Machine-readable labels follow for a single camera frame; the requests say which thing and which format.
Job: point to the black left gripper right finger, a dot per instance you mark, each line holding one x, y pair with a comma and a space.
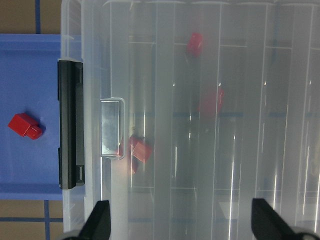
266, 223

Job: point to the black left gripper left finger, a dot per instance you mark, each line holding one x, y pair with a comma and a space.
98, 224

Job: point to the clear plastic box lid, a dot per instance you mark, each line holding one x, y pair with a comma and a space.
204, 172

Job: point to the red block box middle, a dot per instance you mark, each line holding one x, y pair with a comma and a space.
211, 102

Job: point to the red block box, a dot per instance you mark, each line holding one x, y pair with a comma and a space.
211, 102
195, 44

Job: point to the red block box far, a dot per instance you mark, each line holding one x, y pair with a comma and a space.
195, 44

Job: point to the blue plastic tray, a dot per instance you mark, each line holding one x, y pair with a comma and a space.
29, 168

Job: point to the black box handle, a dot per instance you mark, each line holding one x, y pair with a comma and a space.
71, 152

